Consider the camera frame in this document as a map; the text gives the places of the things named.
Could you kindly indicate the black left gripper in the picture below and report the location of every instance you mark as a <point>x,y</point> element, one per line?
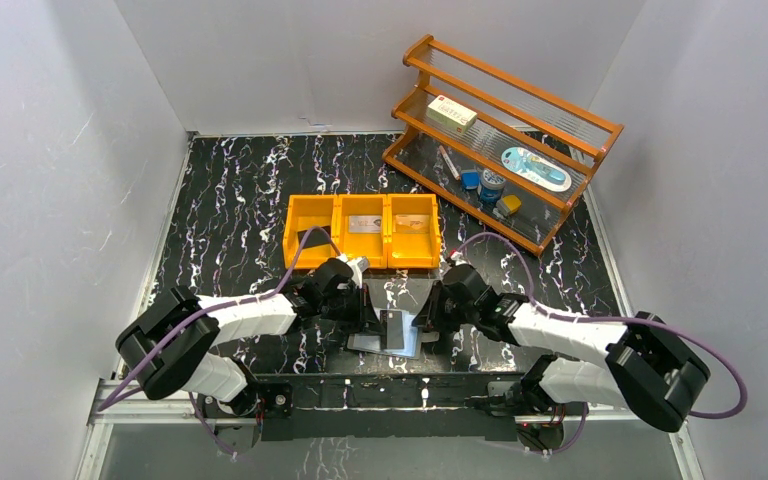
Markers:
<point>358,304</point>

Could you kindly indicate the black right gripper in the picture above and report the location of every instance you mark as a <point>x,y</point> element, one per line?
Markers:
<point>430,313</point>

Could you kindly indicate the black credit card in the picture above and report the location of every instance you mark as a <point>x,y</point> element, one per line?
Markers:
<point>393,320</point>

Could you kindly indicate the grey card holder wallet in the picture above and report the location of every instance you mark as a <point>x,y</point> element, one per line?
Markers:
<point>371,342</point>

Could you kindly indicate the yellow plastic triple bin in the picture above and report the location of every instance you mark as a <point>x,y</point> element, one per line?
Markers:
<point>392,231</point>

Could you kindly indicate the orange wooden shelf rack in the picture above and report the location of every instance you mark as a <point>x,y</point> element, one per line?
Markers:
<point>511,113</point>

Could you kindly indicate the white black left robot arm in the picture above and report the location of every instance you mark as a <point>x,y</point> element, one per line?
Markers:
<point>167,348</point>

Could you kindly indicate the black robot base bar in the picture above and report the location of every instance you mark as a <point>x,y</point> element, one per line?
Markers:
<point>390,404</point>

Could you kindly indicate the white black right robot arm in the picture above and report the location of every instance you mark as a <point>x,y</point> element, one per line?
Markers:
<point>639,366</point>

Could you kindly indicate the tan card in bin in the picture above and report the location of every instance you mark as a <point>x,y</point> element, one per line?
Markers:
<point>411,224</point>

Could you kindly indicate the black card in bin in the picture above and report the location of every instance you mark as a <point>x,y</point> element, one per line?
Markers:
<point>314,237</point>

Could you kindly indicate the silver card in bin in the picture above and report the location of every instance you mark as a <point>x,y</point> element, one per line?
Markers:
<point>364,224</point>

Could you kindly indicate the yellow grey eraser block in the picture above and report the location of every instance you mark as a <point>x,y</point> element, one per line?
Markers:
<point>507,206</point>

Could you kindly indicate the small blue block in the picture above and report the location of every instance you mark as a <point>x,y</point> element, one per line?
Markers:
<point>470,180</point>

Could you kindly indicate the white pen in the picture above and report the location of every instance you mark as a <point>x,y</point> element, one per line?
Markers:
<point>449,162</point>

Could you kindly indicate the blue and white round tin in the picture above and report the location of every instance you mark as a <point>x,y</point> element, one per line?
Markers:
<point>491,186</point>

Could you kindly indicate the blue razor blister pack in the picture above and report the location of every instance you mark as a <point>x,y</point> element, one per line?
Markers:
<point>536,169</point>

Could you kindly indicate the white box with red label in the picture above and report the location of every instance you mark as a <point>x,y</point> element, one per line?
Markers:
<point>450,114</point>

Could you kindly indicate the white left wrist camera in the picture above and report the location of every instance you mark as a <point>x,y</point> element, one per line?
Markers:
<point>358,266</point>

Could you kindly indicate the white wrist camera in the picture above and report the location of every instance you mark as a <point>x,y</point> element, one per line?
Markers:
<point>358,266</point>
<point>456,258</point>

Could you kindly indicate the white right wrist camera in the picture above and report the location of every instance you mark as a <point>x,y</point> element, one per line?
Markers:
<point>456,258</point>

